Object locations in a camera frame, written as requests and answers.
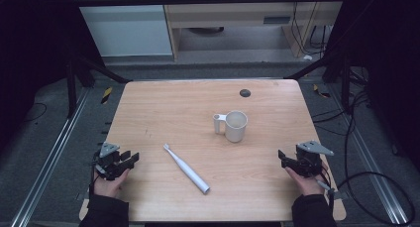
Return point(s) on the person's left hand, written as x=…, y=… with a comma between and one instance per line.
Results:
x=110, y=186

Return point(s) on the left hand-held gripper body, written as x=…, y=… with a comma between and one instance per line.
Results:
x=109, y=159

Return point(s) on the white cabinet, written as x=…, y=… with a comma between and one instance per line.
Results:
x=128, y=25

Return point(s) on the yellow black striped tape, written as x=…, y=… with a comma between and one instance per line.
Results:
x=106, y=94
x=321, y=91

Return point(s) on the black metal frame stand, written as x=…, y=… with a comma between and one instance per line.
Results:
x=340, y=68
x=76, y=71

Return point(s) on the black horizontal frame bar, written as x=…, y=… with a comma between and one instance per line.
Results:
x=204, y=0

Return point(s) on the aluminium floor rail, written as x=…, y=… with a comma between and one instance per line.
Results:
x=49, y=161
x=373, y=161

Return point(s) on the dark round table grommet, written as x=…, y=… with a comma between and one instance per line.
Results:
x=245, y=93

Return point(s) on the white electric toothbrush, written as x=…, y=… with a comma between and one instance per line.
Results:
x=186, y=169

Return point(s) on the person's right hand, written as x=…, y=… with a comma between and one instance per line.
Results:
x=308, y=184

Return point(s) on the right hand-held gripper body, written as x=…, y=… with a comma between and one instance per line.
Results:
x=310, y=159

